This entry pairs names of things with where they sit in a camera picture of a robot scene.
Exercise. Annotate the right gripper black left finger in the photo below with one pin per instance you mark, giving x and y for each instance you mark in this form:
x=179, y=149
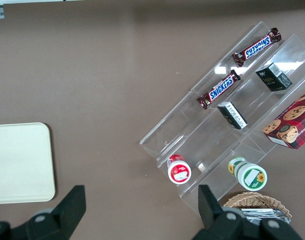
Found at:
x=67, y=212

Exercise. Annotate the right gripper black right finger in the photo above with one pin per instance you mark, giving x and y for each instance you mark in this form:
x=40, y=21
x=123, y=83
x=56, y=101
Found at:
x=210, y=212

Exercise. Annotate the light wicker basket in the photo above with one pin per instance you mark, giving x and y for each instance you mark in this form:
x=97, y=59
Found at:
x=252, y=200

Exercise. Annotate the beige plastic tray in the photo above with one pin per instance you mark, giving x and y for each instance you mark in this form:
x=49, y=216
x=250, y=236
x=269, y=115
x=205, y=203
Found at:
x=20, y=162

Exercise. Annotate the red lidded white cup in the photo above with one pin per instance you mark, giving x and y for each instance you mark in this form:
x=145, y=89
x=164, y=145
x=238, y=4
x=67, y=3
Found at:
x=178, y=171

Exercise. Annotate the green sunflower lidded cup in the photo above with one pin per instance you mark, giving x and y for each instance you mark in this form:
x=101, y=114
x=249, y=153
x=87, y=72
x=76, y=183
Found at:
x=248, y=175

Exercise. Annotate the clear acrylic tiered display stand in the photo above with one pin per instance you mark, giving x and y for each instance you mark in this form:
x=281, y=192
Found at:
x=192, y=130

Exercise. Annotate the small black carton box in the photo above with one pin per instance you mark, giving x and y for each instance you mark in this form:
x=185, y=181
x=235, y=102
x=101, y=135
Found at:
x=232, y=115
x=273, y=77

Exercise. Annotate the red tartan cookie box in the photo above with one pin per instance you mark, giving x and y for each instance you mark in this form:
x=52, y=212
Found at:
x=292, y=122

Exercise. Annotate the Snickers chocolate bar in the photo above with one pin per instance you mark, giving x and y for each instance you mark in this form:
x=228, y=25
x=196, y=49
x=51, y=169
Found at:
x=218, y=90
x=257, y=46

